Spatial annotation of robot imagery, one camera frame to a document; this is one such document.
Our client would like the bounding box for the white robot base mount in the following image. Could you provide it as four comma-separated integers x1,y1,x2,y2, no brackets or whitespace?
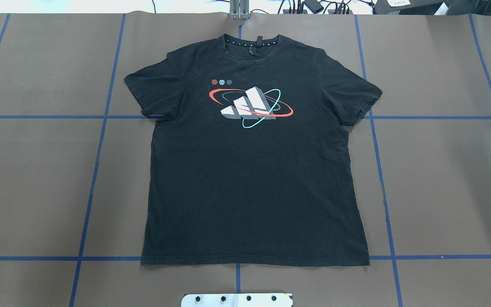
181,292,294,307

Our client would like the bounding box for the black graphic t-shirt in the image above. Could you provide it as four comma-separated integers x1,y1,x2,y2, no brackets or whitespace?
124,34,382,267

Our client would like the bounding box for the aluminium frame post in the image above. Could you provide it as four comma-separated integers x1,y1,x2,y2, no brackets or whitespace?
228,0,251,20

